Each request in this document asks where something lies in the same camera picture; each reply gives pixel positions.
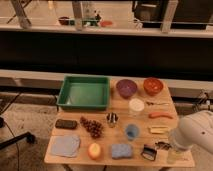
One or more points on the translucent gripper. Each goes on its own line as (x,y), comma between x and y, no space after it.
(174,154)

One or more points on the blue sponge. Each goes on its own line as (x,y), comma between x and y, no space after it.
(119,151)

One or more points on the red bowl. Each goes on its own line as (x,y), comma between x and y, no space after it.
(152,86)

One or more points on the green plastic tray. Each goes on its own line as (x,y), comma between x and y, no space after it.
(84,93)

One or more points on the yellow red apple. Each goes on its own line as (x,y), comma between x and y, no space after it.
(94,151)

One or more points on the blue plastic cup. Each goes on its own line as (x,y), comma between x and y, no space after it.
(131,131)

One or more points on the small metal cup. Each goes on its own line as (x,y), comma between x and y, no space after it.
(112,118)

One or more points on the yellow banana toy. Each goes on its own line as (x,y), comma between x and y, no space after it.
(158,129)

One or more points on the blue folded cloth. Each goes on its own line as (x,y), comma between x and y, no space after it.
(65,146)

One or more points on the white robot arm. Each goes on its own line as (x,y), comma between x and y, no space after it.
(193,129)

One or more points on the dark brown eraser block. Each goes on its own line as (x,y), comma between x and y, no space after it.
(66,124)

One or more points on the bunch of dark grapes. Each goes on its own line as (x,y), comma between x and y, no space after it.
(94,128)

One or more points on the clear cup white lid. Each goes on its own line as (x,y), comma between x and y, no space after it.
(136,106)

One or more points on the black handled brush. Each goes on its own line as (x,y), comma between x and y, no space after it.
(149,152)

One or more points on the purple bowl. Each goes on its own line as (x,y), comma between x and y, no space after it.
(126,88)

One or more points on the black office chair base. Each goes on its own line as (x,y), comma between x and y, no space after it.
(30,138)

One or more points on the orange sausage toy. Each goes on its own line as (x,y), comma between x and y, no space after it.
(154,115)

